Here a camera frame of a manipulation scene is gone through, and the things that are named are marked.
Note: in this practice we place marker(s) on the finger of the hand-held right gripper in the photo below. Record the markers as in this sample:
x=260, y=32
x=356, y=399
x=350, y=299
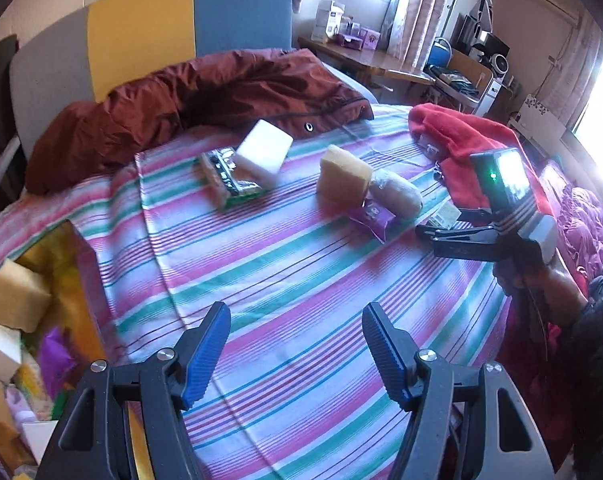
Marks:
x=456, y=232
x=466, y=251

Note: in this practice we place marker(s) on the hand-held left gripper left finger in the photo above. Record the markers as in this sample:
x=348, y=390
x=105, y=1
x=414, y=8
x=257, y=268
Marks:
x=209, y=355

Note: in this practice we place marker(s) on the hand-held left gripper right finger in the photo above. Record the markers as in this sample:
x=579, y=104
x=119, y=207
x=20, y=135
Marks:
x=386, y=355

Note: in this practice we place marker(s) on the small white box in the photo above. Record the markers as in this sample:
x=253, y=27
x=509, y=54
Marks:
x=444, y=216

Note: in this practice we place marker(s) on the gold metal tray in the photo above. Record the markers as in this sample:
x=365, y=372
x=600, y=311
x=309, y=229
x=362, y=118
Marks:
x=81, y=310

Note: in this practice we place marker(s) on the purple snack packet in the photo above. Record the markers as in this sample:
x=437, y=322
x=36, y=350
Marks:
x=374, y=217
x=53, y=360

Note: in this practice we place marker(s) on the white foam block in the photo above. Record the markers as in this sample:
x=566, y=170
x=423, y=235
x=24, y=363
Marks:
x=264, y=152

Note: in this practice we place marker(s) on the person's right hand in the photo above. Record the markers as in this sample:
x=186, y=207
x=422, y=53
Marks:
x=556, y=285

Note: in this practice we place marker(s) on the red cloth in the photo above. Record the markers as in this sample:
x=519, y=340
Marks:
x=461, y=135

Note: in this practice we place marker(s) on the white patterned bag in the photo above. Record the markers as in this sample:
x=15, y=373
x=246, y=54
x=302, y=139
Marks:
x=539, y=120

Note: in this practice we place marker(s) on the pink quilted blanket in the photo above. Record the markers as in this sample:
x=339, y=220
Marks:
x=591, y=220

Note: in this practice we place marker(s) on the white cabinet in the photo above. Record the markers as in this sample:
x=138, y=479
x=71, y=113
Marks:
x=494, y=97

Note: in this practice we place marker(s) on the striped bed sheet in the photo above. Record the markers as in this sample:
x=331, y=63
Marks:
x=281, y=270

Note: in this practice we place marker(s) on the cardboard box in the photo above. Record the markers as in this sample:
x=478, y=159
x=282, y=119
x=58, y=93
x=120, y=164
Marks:
x=469, y=67

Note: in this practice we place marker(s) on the pink striped curtain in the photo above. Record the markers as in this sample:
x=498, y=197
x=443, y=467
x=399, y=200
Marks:
x=586, y=60

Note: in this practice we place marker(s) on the black stereo speaker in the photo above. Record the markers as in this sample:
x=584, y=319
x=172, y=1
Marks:
x=486, y=42

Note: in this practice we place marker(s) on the blue container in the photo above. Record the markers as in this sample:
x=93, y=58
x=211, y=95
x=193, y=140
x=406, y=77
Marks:
x=440, y=52

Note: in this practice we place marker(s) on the silver green snack packet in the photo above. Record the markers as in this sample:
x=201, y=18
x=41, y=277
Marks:
x=226, y=180

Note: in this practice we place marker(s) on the wooden desk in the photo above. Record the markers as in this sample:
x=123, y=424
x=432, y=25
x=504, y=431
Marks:
x=371, y=62

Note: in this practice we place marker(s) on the pink window curtain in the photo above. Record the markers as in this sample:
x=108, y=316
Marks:
x=421, y=10

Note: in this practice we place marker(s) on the purple boxes on desk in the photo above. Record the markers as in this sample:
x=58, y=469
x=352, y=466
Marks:
x=361, y=37

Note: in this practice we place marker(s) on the white boxes on desk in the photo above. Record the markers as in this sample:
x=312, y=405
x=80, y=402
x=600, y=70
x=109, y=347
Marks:
x=327, y=20

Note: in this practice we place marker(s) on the maroon jacket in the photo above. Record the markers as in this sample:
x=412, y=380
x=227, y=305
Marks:
x=181, y=95

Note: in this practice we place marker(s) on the grey chair armrest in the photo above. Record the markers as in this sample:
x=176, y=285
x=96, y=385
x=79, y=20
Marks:
x=3, y=170

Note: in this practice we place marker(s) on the grey yellow blue headboard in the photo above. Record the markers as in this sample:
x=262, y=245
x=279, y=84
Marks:
x=141, y=35

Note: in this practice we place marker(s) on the black rolled mat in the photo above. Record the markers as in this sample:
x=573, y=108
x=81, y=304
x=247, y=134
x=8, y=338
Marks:
x=1, y=75

